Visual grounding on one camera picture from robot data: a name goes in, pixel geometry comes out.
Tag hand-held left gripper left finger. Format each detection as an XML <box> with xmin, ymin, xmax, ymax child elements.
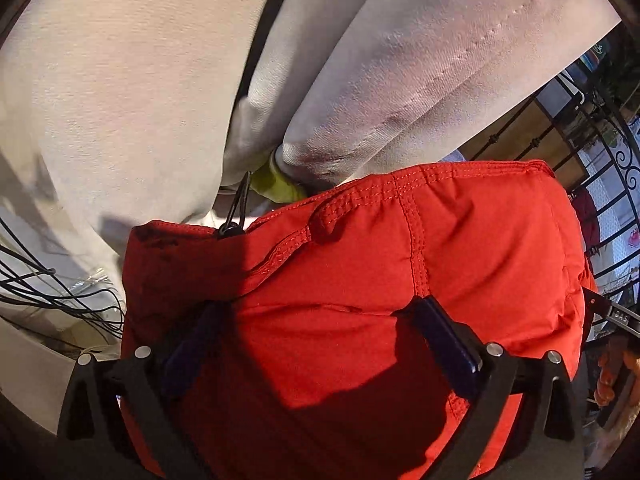
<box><xmin>57</xmin><ymin>300</ymin><xmax>236</xmax><ymax>480</ymax></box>

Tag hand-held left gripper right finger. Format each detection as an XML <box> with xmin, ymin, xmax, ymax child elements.
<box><xmin>395</xmin><ymin>295</ymin><xmax>583</xmax><ymax>480</ymax></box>

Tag red padded jacket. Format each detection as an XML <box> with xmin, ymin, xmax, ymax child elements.
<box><xmin>120</xmin><ymin>160</ymin><xmax>601</xmax><ymax>480</ymax></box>

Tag white box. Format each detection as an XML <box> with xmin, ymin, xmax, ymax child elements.
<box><xmin>0</xmin><ymin>320</ymin><xmax>121</xmax><ymax>436</ymax></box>

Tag yellow-green cloth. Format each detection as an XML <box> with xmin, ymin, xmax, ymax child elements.
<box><xmin>250</xmin><ymin>150</ymin><xmax>311</xmax><ymax>206</ymax></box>

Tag black iron railing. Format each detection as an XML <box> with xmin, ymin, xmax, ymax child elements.
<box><xmin>465</xmin><ymin>45</ymin><xmax>640</xmax><ymax>306</ymax></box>

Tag person's beige pants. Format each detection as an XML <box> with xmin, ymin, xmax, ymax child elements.
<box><xmin>0</xmin><ymin>0</ymin><xmax>623</xmax><ymax>311</ymax></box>

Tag red-brown woven strap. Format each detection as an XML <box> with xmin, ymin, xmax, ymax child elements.
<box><xmin>595</xmin><ymin>340</ymin><xmax>640</xmax><ymax>411</ymax></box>

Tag black metal wire rack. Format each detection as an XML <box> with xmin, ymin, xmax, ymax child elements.
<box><xmin>0</xmin><ymin>220</ymin><xmax>126</xmax><ymax>351</ymax></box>

